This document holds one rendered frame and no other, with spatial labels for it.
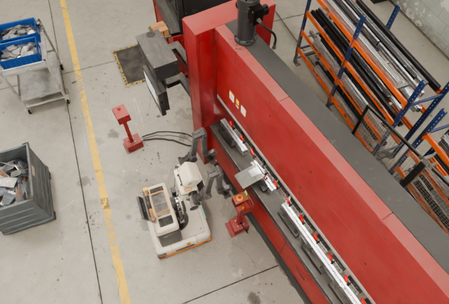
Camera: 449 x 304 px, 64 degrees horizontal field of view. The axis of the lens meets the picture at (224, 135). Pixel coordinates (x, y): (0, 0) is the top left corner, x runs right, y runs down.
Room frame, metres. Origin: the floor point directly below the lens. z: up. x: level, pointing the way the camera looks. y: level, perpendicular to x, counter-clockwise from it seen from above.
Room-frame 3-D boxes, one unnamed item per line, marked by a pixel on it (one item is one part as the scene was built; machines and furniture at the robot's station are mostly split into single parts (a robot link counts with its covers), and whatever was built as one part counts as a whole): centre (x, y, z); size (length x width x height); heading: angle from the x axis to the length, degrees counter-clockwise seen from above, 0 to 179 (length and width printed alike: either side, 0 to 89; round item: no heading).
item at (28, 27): (3.93, 2.92, 0.92); 0.50 x 0.36 x 0.18; 112
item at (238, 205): (1.52, -0.21, 0.75); 0.20 x 0.16 x 0.18; 25
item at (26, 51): (3.53, 2.79, 0.92); 0.50 x 0.36 x 0.18; 112
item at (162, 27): (3.94, 0.94, 1.04); 0.30 x 0.26 x 0.12; 22
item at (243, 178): (1.71, -0.27, 1.00); 0.26 x 0.18 x 0.01; 122
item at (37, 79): (3.69, 2.84, 0.47); 0.90 x 0.66 x 0.95; 22
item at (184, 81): (2.75, 0.52, 1.18); 0.40 x 0.24 x 0.07; 32
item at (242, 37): (2.31, -0.22, 2.53); 0.33 x 0.25 x 0.47; 32
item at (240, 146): (2.26, -0.10, 0.92); 0.50 x 0.06 x 0.10; 32
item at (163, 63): (2.60, 0.68, 1.53); 0.51 x 0.25 x 0.85; 29
